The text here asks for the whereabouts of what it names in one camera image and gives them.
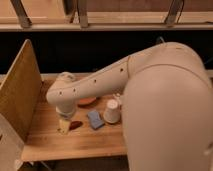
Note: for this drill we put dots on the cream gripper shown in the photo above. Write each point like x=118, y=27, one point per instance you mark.
x=64, y=125

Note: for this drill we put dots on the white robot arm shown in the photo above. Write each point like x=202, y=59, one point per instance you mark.
x=167, y=106

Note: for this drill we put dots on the orange ceramic bowl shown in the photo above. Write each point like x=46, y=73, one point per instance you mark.
x=86, y=101

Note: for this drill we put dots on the blue sponge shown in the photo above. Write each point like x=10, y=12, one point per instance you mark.
x=95, y=120

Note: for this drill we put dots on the white paper cup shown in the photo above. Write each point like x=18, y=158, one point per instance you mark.
x=112, y=113

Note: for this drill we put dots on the wooden side board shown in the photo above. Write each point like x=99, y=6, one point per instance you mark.
x=19, y=93

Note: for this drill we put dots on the wooden shelf frame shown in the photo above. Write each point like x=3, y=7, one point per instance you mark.
x=105, y=15

